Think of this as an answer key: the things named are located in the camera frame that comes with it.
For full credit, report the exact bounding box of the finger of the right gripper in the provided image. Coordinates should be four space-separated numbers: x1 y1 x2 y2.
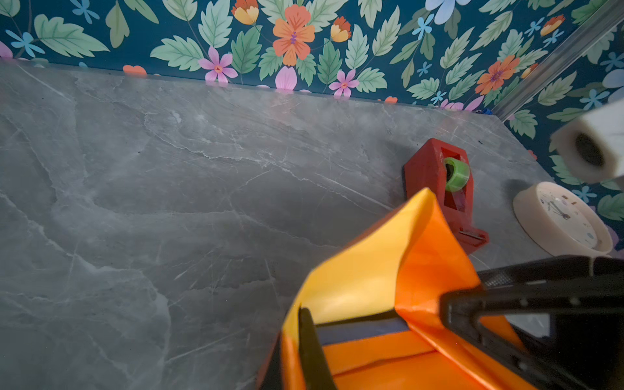
477 255 623 288
440 277 623 389

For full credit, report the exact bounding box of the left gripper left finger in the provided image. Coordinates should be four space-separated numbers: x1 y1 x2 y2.
258 336 283 390

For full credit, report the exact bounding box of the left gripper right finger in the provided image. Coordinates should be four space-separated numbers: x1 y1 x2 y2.
298 308 336 390

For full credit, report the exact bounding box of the blue gift box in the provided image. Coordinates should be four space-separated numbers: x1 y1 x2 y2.
316 317 409 346

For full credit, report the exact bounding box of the yellow orange wrapping paper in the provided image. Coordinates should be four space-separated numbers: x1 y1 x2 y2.
279 189 529 389

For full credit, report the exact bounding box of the pink round alarm clock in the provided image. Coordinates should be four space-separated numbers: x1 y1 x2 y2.
513 181 614 258

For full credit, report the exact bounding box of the red tape dispenser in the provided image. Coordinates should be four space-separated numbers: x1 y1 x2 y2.
401 138 489 255

